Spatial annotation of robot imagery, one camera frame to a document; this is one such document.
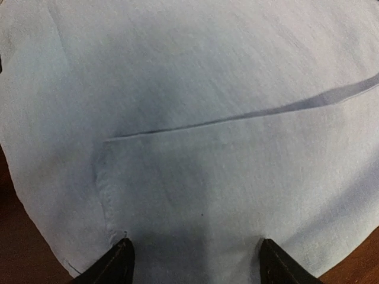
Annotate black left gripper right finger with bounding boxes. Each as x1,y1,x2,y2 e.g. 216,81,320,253
259,239,323,284

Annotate light blue long sleeve shirt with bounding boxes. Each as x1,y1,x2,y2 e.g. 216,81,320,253
1,1,378,283

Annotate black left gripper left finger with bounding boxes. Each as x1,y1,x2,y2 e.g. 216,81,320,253
69,238,135,284

